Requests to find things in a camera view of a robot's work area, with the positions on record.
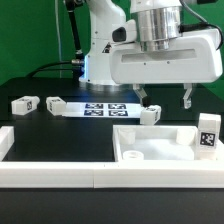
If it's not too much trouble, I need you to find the white sheet with markers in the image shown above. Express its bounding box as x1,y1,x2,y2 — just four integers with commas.
64,102,142,118

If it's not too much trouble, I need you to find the black cable bundle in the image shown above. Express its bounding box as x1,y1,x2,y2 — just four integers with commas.
26,0,85,78

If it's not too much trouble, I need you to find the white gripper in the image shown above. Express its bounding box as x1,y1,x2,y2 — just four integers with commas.
109,33,223,109

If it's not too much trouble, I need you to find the white square table top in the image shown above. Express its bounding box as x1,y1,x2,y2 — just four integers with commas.
113,125,224,162

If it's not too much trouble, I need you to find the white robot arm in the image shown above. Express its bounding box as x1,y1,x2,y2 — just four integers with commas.
64,0,224,108

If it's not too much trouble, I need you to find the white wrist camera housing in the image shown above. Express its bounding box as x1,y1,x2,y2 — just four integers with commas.
112,19,137,43

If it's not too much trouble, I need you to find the white U-shaped fence wall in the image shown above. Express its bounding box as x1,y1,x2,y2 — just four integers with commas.
0,126,224,188

